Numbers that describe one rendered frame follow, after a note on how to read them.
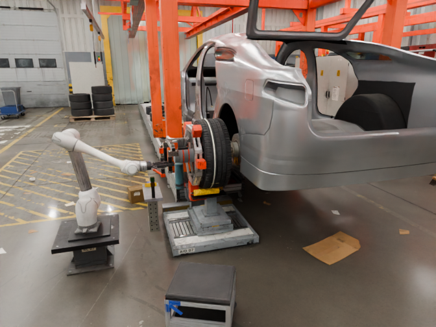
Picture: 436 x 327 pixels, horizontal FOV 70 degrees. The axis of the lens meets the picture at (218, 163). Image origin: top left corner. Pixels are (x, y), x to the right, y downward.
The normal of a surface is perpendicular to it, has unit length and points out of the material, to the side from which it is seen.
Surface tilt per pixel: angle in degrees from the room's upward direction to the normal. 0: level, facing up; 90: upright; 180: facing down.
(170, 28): 90
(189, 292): 0
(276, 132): 90
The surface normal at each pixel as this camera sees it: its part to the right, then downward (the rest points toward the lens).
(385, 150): 0.27, 0.49
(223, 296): 0.00, -0.96
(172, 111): 0.28, 0.28
